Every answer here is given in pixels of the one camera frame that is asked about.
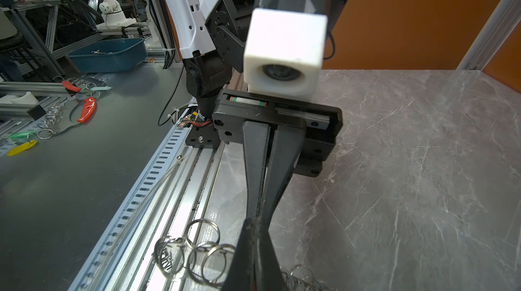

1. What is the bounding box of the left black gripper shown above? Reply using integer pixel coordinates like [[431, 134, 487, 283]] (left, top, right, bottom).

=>
[[212, 90, 343, 229]]

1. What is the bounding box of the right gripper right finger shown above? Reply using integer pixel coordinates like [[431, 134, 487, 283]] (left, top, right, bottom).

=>
[[255, 227, 287, 291]]

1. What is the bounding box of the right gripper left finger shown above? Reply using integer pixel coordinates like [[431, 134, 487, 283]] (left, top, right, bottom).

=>
[[221, 218, 255, 291]]

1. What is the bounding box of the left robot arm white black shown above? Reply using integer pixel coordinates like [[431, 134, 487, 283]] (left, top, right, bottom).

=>
[[167, 0, 348, 227]]

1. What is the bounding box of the red key tag on bench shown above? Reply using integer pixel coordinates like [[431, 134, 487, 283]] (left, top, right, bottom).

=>
[[77, 97, 97, 124]]

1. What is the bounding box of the blue plastic bin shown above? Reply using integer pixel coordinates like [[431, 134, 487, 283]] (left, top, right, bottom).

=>
[[67, 38, 148, 73]]

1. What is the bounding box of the yellow key tag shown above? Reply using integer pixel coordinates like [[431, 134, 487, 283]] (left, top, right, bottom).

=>
[[7, 140, 37, 157]]

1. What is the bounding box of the green key tag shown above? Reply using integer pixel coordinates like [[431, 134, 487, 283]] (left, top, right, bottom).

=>
[[8, 131, 38, 144]]

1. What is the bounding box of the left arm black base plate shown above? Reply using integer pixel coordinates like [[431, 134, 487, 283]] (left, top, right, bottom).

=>
[[185, 124, 221, 149]]

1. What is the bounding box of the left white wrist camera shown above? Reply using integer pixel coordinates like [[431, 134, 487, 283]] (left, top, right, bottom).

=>
[[244, 8, 328, 101]]

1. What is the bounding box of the aluminium front rail frame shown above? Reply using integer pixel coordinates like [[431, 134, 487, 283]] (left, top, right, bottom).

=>
[[71, 126, 246, 290]]

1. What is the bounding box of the clear cable on rail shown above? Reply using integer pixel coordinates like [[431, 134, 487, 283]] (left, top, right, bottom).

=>
[[85, 152, 192, 284]]

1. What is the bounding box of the left corner aluminium post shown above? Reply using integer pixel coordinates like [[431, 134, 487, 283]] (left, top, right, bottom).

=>
[[457, 0, 520, 71]]

